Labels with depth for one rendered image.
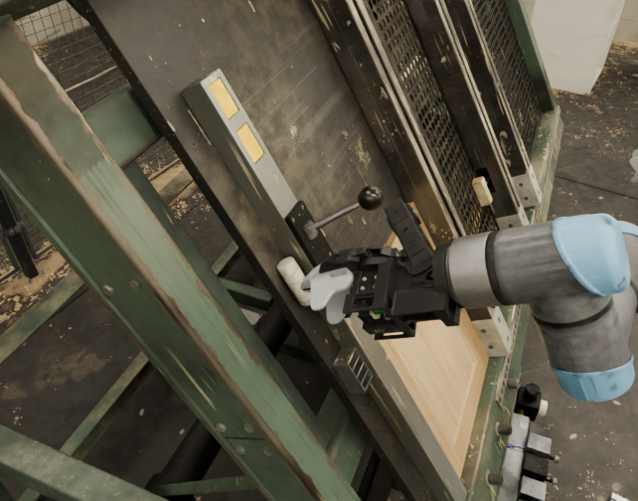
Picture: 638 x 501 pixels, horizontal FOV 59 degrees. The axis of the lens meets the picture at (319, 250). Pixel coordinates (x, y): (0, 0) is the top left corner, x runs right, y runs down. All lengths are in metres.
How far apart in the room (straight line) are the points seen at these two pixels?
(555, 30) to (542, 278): 4.59
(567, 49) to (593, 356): 4.59
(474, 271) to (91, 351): 2.40
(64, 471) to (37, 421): 1.15
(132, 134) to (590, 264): 0.55
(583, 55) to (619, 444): 3.28
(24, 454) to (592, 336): 1.32
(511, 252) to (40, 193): 0.48
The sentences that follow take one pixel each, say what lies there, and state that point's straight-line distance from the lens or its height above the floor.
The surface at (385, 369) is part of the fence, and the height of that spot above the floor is 1.24.
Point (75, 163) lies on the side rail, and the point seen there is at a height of 1.74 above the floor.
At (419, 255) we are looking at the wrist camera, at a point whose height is 1.63.
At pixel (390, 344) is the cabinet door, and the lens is 1.07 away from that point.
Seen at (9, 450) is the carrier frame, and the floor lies 0.79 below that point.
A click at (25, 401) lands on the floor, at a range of 2.76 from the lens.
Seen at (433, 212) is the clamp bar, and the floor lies 1.29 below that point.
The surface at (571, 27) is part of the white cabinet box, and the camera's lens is 5.06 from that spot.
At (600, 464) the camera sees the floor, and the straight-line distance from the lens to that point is 2.55.
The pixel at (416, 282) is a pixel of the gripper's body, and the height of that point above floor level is 1.62.
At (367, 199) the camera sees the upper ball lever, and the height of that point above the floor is 1.56.
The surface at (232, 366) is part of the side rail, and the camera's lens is 0.70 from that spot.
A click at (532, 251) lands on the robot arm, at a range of 0.55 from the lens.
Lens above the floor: 2.03
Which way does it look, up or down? 41 degrees down
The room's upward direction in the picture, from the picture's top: straight up
